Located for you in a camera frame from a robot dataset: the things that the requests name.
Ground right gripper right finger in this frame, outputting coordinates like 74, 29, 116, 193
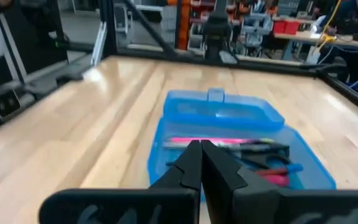
200, 139, 358, 224

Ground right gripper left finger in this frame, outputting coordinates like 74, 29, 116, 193
39, 139, 203, 224

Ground pink pencil yellow end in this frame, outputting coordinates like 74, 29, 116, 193
166, 136, 275, 146

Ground black handled scissors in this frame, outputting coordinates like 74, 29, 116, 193
163, 142, 291, 167

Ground pink highlighter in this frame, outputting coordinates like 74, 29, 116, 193
262, 174, 291, 188

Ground brown pencil blue eraser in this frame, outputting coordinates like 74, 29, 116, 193
255, 163, 304, 177

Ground blue plastic supply box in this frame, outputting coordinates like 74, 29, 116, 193
147, 88, 337, 203

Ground red bin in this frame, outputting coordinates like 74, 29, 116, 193
272, 20, 287, 34
286, 21, 301, 35

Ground wooden work table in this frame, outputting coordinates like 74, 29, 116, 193
273, 29, 358, 50

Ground black aluminium table frame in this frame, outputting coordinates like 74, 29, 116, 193
54, 0, 358, 121

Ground orange shelf post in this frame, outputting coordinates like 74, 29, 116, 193
166, 0, 192, 50

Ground silver metal bracket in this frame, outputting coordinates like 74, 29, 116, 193
90, 21, 108, 67

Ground yellow hanging cable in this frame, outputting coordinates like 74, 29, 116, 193
314, 0, 343, 55

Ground black camera box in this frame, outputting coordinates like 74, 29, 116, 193
0, 88, 23, 127

